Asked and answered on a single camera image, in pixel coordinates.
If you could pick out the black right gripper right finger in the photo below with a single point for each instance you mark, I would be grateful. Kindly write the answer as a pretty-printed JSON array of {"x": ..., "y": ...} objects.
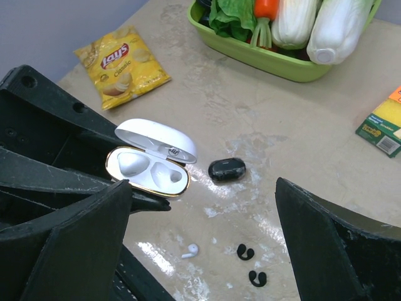
[{"x": 336, "y": 253}]

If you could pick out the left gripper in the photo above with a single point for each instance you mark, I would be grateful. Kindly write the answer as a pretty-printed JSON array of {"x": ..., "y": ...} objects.
[{"x": 53, "y": 150}]

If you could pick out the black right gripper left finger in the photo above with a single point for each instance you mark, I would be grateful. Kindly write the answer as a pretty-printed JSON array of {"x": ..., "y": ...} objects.
[{"x": 69, "y": 254}]

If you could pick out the white earbud charging case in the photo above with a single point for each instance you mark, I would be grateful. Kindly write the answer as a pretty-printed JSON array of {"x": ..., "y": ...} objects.
[{"x": 168, "y": 151}]

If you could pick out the white wireless earbud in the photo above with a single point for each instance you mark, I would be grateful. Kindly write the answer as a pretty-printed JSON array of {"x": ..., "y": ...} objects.
[
  {"x": 193, "y": 250},
  {"x": 132, "y": 164}
]

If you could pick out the black earbud charging case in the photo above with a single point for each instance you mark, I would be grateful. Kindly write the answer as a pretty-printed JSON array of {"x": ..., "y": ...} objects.
[{"x": 225, "y": 170}]

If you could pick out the black earbud right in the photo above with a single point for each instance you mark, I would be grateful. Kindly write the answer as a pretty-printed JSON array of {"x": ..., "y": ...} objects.
[{"x": 257, "y": 279}]

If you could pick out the black earbud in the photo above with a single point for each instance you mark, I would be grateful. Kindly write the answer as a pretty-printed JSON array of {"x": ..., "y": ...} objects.
[
  {"x": 245, "y": 253},
  {"x": 257, "y": 279}
]

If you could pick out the black earbud left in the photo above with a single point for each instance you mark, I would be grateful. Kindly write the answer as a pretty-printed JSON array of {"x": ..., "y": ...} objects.
[{"x": 245, "y": 253}]

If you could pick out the yellow chips bag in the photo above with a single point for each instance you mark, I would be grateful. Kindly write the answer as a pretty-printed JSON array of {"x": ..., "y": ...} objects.
[{"x": 121, "y": 67}]

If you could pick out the orange juice box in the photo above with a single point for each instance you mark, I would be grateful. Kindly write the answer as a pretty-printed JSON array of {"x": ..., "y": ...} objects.
[{"x": 382, "y": 127}]

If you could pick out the green plastic tray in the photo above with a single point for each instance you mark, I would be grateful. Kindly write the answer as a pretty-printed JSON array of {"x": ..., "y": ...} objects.
[{"x": 293, "y": 65}]

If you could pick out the black toy vegetable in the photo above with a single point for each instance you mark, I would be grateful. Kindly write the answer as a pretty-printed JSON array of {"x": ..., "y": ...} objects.
[{"x": 206, "y": 5}]

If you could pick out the green white bok choy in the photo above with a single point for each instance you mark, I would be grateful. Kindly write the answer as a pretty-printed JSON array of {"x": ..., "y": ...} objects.
[{"x": 232, "y": 18}]

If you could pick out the napa cabbage right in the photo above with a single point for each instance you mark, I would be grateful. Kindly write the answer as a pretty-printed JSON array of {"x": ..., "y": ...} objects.
[{"x": 337, "y": 29}]

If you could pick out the yellow leaf cabbage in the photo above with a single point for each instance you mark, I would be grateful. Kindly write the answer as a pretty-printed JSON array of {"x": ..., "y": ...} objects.
[{"x": 294, "y": 22}]

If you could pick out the orange carrot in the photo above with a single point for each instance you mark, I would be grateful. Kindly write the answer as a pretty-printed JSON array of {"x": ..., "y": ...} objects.
[{"x": 265, "y": 11}]

